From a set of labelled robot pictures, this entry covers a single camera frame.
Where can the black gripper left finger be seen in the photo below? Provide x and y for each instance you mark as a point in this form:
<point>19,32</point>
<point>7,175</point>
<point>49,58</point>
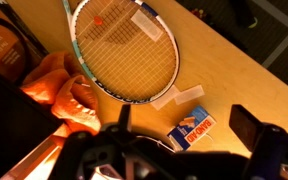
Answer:
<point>124,120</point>

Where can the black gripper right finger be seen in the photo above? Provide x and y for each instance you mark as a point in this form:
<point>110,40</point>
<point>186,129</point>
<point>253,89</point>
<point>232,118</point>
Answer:
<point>245,126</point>

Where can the bandaid strip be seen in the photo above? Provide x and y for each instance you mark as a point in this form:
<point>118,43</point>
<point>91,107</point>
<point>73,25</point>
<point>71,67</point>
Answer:
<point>165,98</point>

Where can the blue band-aid box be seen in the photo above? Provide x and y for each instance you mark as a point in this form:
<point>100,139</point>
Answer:
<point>191,129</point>

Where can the white tennis racket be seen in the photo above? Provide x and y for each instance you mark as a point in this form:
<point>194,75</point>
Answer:
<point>117,55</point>

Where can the black computer monitor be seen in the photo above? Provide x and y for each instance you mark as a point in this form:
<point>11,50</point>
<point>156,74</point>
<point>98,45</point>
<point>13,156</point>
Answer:
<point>24,124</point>

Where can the round black framed object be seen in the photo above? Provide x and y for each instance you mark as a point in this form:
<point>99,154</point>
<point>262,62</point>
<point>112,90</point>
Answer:
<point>15,58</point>

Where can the bandaid on racket strings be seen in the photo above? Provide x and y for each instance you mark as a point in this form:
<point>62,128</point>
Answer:
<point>146,25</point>

